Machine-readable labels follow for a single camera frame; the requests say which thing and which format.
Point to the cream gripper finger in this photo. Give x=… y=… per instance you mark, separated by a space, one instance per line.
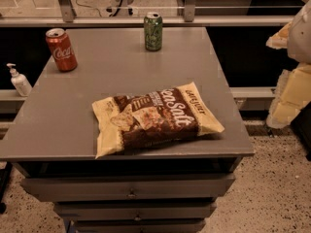
x=294 y=88
x=281 y=115

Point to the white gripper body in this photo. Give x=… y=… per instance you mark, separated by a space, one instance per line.
x=300 y=38

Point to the red coke can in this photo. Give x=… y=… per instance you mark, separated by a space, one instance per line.
x=61 y=49

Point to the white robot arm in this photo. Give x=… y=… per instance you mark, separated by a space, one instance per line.
x=299 y=42

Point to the green soda can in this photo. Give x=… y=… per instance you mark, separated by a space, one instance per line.
x=153 y=31

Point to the top grey drawer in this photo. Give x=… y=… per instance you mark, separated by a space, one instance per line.
x=128 y=188

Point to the grey drawer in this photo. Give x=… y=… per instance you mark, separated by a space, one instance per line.
x=128 y=188
x=144 y=226
x=136 y=210

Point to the grey drawer cabinet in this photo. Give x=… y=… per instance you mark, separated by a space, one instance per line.
x=54 y=135

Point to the brown cream chip bag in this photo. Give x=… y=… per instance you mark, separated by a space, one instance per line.
x=155 y=118

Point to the middle grey drawer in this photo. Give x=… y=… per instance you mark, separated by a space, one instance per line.
x=136 y=210

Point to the bottom grey drawer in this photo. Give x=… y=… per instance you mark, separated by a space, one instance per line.
x=144 y=226

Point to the white pump sanitizer bottle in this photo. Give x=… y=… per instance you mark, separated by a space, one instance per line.
x=19 y=81

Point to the grey metal rail frame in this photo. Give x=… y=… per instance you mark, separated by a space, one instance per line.
x=83 y=13

